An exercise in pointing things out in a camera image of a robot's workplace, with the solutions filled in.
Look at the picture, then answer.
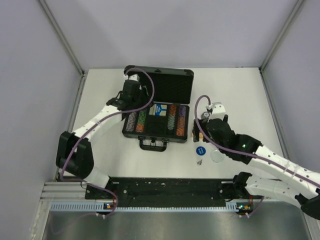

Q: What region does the red playing card box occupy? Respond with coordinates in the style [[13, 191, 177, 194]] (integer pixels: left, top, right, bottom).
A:
[[192, 125, 203, 142]]

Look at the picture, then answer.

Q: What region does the stack of poker chips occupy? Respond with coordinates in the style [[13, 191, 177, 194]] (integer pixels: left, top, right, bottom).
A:
[[200, 111, 211, 120]]

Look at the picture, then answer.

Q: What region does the clear round dealer button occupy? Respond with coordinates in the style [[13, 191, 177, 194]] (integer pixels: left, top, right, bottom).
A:
[[210, 149, 224, 164]]

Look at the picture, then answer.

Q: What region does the blue small blind button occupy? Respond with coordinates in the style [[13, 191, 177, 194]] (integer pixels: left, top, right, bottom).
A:
[[196, 146, 206, 156]]

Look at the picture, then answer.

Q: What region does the blue playing card box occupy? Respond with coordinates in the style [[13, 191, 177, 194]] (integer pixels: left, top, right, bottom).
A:
[[149, 103, 168, 117]]

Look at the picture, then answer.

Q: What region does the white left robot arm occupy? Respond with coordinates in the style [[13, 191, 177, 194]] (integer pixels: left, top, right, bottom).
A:
[[55, 72, 155, 199]]

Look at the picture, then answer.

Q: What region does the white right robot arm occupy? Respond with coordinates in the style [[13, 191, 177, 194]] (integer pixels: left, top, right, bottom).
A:
[[193, 103, 320, 220]]

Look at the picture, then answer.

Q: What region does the black poker set case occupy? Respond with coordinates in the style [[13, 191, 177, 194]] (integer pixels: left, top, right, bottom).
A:
[[122, 65, 195, 152]]

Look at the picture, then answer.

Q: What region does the blue white chip row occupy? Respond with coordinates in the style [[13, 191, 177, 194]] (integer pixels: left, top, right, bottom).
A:
[[125, 112, 139, 132]]

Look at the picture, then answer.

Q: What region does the green chip row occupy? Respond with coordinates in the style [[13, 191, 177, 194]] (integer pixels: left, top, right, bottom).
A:
[[135, 110, 147, 133]]

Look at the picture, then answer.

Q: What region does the purple orange chip row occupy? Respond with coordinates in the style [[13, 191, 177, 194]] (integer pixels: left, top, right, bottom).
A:
[[176, 105, 187, 137]]

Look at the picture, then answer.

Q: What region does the orange grey chip row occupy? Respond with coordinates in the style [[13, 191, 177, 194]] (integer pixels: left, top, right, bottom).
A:
[[167, 104, 177, 131]]

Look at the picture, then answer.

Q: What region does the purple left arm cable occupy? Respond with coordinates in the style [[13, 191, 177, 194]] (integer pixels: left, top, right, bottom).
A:
[[59, 67, 156, 218]]

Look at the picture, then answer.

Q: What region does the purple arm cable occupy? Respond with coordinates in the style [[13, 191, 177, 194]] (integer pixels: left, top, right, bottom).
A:
[[194, 94, 320, 218], [59, 67, 156, 218]]

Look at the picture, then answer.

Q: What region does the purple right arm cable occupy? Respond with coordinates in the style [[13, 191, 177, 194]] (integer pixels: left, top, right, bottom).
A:
[[194, 94, 320, 218]]

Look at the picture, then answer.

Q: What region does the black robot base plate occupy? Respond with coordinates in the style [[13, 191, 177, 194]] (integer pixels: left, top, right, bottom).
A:
[[84, 176, 251, 208]]

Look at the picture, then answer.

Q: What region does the blue-grey cable duct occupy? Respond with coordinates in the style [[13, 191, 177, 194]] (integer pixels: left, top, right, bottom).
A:
[[50, 202, 253, 213]]

